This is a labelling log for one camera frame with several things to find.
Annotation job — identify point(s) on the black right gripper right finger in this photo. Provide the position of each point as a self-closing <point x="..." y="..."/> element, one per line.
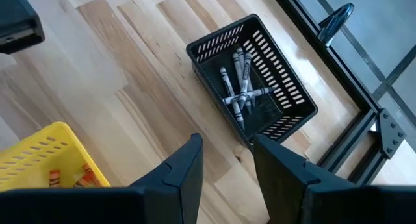
<point x="286" y="191"/>

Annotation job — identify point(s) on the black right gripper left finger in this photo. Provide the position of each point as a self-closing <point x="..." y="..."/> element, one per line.
<point x="175" y="191"/>

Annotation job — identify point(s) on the orange crayon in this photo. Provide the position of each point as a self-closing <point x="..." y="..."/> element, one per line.
<point x="92" y="175"/>
<point x="80" y="181"/>
<point x="54" y="178"/>

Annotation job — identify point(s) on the grey crayon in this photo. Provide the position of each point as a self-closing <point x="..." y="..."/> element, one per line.
<point x="260" y="92"/>
<point x="237" y="63"/>
<point x="245" y="78"/>
<point x="240" y="52"/>
<point x="227" y="84"/>

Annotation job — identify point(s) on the yellow slotted plastic basket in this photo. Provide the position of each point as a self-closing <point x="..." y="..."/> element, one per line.
<point x="39" y="146"/>

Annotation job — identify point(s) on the black slotted plastic basket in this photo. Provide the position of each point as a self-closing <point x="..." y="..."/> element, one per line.
<point x="211" y="65"/>

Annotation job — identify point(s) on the black aluminium table frame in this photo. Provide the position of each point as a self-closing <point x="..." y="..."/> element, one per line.
<point x="391" y="133"/>

